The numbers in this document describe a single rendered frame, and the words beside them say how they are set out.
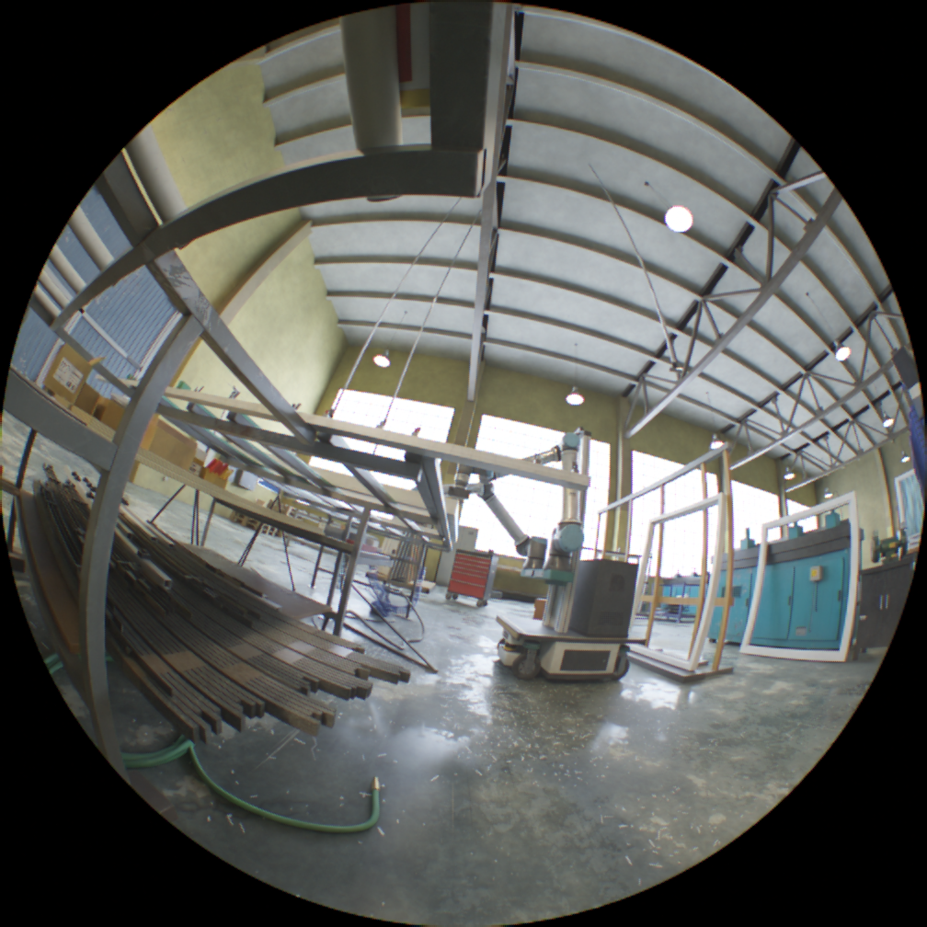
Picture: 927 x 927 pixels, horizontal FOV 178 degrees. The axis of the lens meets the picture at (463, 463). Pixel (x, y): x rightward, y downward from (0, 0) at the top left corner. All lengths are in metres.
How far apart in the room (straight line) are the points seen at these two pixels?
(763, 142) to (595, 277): 6.47
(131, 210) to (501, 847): 1.12
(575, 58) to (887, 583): 8.53
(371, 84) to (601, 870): 1.05
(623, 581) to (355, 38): 2.23
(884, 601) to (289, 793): 3.48
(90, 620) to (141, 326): 6.79
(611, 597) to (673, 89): 8.59
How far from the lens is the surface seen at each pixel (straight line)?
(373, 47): 0.23
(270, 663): 0.68
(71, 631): 0.66
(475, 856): 0.79
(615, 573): 2.08
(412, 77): 0.24
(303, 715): 0.54
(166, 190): 0.41
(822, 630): 3.71
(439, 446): 0.58
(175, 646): 0.64
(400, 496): 1.42
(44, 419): 0.38
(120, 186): 0.42
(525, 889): 0.76
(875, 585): 3.28
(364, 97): 0.23
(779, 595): 3.96
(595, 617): 2.04
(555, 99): 7.78
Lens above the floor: 0.63
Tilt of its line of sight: 20 degrees up
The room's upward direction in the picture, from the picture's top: 13 degrees clockwise
